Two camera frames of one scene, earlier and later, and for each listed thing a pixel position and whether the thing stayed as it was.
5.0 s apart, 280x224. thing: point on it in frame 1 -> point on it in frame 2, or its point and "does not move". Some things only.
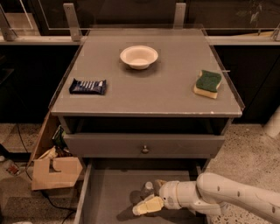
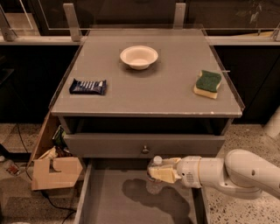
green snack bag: [59, 137] does not move
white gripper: [169, 192] -> [189, 171]
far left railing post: [9, 33] does not move
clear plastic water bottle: [147, 192] -> [153, 186]
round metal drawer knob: [145, 150] does not move
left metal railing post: [75, 31] does not move
